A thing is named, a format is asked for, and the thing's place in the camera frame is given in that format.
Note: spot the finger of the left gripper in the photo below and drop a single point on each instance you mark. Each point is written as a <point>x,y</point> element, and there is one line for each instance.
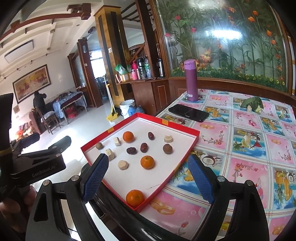
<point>55,150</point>
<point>19,145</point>

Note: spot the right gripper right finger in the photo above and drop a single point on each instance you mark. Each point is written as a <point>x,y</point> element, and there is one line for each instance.
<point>248,220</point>

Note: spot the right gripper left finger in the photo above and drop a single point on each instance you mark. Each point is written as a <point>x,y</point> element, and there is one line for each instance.
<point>47,220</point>

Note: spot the white yam chunk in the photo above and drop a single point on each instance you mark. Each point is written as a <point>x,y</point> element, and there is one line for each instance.
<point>117,141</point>
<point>110,154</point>

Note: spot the round white yam piece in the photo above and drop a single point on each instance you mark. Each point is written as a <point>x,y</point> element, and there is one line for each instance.
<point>123,165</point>

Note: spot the small orange tangerine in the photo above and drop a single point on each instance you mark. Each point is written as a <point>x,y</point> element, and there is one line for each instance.
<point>128,136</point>

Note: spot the large orange tangerine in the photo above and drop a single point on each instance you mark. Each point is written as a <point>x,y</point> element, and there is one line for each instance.
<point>134,198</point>
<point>147,162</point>

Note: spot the dark red date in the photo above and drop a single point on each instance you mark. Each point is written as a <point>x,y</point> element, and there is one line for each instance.
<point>131,150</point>
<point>150,135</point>
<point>144,147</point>

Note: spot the brown round longan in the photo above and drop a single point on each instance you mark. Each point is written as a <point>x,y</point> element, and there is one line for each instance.
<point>167,148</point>

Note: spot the person's left hand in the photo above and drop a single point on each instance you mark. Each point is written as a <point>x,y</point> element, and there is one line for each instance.
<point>10,208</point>

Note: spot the wooden chair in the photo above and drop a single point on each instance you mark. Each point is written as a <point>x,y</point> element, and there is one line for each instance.
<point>49,120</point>

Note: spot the person in dark clothes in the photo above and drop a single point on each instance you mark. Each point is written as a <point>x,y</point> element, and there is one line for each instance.
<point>38,101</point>

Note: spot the colourful printed tablecloth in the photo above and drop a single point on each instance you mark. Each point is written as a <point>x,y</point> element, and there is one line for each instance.
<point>240,146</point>

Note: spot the white plastic bucket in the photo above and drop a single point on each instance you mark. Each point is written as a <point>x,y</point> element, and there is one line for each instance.
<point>124,107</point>

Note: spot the red white gift box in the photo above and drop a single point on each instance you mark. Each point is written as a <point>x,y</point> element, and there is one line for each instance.
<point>150,182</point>

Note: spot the black smartphone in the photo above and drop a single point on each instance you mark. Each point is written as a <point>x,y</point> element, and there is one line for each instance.
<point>188,112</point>

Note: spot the green leafy vegetable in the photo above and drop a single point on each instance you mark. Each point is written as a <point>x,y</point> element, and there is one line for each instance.
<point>254,102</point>

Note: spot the black thermos flask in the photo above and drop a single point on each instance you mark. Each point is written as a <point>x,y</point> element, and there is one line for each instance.
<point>141,68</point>

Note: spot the purple thermos bottle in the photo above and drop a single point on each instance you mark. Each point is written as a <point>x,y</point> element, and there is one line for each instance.
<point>191,80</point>

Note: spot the flower pattern glass partition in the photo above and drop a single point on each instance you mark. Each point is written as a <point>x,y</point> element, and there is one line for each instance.
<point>233,40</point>

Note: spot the framed wall painting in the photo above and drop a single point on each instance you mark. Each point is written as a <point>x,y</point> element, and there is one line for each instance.
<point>33,81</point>

